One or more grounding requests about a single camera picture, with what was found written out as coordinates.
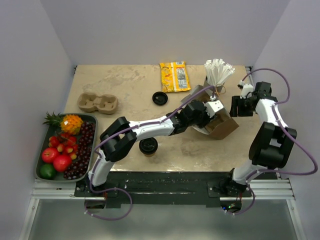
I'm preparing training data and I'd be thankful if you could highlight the brown paper bag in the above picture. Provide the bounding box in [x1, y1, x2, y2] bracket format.
[180, 85, 239, 140]

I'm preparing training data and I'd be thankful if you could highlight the black cup lid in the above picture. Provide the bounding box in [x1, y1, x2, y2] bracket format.
[152, 91, 168, 106]
[139, 137, 158, 153]

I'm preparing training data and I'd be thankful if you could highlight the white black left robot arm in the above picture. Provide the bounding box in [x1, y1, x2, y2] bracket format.
[85, 99, 216, 196]

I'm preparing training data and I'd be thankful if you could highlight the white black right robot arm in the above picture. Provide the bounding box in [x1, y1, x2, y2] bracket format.
[222, 82, 297, 197]

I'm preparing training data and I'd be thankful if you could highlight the grey straw holder cup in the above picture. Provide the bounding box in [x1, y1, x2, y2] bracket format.
[203, 76, 226, 96]

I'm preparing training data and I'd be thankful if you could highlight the yellow snack bag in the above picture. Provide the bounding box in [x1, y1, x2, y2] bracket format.
[159, 61, 191, 93]

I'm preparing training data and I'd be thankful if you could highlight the orange horned melon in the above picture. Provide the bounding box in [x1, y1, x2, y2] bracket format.
[60, 114, 83, 135]

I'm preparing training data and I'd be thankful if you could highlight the purple grapes bunch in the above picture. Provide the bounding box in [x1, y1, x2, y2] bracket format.
[63, 121, 96, 180]

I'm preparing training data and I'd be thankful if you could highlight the red strawberries cluster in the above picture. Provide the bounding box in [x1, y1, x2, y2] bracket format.
[48, 132, 78, 160]

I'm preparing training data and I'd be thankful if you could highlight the small pineapple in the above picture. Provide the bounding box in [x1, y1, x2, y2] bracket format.
[43, 112, 64, 127]

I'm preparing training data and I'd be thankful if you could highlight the red apple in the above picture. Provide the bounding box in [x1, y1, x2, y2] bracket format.
[41, 147, 60, 164]
[53, 155, 72, 172]

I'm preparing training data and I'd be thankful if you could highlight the green fruit tray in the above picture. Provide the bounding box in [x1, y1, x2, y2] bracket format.
[34, 113, 98, 183]

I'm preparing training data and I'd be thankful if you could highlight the green lime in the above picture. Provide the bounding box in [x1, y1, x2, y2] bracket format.
[39, 163, 57, 180]

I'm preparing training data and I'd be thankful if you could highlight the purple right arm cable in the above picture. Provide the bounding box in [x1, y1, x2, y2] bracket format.
[219, 68, 319, 215]

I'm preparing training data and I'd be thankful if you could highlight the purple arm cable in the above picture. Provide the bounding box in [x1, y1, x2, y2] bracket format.
[219, 68, 319, 215]
[84, 84, 217, 220]

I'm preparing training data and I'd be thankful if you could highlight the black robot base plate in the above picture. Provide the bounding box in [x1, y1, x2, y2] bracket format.
[74, 171, 251, 208]

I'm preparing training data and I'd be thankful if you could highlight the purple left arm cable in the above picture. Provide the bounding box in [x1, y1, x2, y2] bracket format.
[84, 84, 217, 220]

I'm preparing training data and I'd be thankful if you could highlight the aluminium frame rail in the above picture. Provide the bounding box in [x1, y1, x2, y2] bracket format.
[17, 178, 86, 240]

